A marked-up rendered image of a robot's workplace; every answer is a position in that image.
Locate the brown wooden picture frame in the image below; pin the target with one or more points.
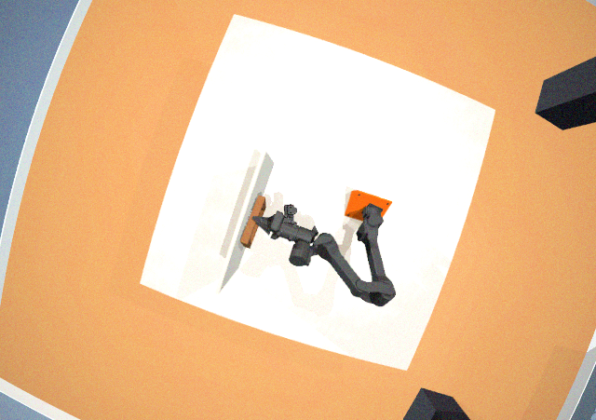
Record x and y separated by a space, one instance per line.
251 229

